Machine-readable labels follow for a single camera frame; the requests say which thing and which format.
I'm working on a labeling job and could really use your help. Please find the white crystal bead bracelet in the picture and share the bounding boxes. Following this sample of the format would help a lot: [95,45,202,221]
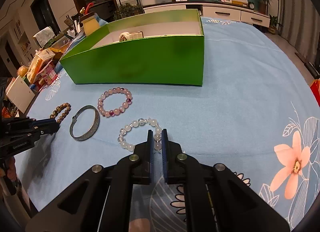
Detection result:
[117,117,163,152]

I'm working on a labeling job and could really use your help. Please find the pink purple bead bracelet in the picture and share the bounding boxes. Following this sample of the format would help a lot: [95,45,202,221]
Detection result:
[96,86,133,118]

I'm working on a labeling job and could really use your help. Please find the brown bead bracelet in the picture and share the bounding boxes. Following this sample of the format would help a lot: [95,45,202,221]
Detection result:
[49,102,72,125]

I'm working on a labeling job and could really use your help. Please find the silver bangle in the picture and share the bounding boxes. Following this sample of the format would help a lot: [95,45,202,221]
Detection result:
[69,105,100,141]

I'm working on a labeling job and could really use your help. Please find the white wrist watch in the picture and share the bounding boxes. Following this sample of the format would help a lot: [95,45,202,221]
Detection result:
[119,31,144,42]

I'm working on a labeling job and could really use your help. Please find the left hand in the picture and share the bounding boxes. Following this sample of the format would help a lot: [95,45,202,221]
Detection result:
[0,157,17,182]

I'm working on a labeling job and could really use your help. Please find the white cardboard box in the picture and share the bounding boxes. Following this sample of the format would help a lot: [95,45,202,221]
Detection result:
[5,76,35,113]

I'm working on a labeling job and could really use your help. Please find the pink milk carton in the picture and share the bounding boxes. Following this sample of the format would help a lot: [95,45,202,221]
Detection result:
[40,64,57,85]

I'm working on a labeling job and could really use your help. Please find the yellow snack box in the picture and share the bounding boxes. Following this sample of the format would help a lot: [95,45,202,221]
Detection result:
[27,49,55,84]

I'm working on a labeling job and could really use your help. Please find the green cardboard box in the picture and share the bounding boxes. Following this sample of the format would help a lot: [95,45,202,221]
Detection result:
[60,10,204,86]

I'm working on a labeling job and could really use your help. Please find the blue floral tablecloth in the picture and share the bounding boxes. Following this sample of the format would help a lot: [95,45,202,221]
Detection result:
[16,18,319,228]

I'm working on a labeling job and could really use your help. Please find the yellow bottle brown lid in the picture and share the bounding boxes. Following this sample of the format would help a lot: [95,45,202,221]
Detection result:
[80,2,100,36]

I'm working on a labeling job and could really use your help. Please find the white TV cabinet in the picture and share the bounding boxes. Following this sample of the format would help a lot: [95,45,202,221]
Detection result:
[143,2,270,27]

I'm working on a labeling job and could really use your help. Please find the potted plant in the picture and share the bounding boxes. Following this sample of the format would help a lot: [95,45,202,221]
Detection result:
[257,0,270,15]

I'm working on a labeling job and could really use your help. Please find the grey curtain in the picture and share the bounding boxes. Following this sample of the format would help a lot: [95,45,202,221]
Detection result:
[281,0,319,64]

